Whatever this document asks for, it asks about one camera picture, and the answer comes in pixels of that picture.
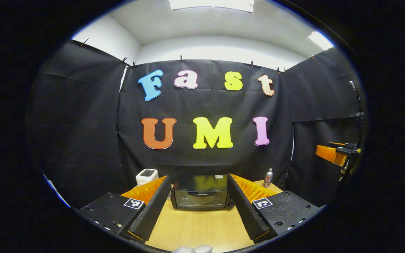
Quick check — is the white toaster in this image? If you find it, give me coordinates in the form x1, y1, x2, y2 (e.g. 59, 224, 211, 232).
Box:
136, 169, 159, 186

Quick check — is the small ceiling light panel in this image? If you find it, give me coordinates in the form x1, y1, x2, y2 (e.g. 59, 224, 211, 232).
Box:
308, 31, 334, 51

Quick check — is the long ceiling light panel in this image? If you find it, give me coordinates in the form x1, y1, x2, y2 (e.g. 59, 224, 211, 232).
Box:
169, 0, 255, 13

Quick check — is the black electric oven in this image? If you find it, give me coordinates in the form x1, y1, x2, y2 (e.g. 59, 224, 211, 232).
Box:
170, 174, 235, 211

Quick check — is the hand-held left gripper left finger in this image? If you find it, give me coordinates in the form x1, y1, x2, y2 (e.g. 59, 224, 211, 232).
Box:
72, 175, 172, 243

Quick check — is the white and red spray can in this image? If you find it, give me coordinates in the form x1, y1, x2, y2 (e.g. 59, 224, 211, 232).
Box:
263, 168, 274, 188

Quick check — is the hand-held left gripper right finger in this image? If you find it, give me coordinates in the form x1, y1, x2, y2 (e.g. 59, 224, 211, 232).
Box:
227, 174, 325, 244

